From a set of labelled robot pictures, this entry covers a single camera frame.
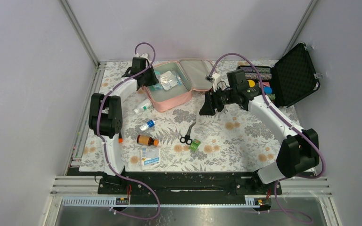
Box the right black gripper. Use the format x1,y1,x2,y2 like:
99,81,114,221
199,85,237,116

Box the white sachets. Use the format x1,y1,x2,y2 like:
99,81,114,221
158,71,182,91

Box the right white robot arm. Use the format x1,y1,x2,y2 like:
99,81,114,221
199,69,321,194

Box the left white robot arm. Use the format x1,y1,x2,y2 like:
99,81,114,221
88,56,215,176

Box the blue blister pack in kit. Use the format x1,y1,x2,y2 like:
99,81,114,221
149,83,164,91

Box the pink medicine kit case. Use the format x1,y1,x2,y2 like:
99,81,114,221
142,59,213,112

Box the white plastic bottle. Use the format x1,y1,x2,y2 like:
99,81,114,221
133,99,153,114

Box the small blue label bottle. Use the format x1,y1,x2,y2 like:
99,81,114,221
140,120,156,131

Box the small green box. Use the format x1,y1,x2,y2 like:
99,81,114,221
189,139,201,152

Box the floral table mat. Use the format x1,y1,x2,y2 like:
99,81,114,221
74,60,315,173

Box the brown syrup bottle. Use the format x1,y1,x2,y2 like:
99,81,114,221
137,135,159,146

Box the black thermometer orange tip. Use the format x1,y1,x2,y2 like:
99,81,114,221
118,132,123,144

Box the white blue gauze packet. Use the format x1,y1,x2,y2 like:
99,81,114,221
140,148,161,170

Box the black poker chip case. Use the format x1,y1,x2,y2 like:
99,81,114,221
256,42,321,108

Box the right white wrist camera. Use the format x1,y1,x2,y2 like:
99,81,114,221
205,73,222,92

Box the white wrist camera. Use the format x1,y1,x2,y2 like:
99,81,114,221
205,73,222,92
134,53,149,59

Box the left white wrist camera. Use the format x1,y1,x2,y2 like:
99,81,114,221
134,53,149,59

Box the black handled scissors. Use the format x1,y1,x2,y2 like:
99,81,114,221
180,121,196,145

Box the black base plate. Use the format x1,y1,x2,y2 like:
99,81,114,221
98,172,282,205

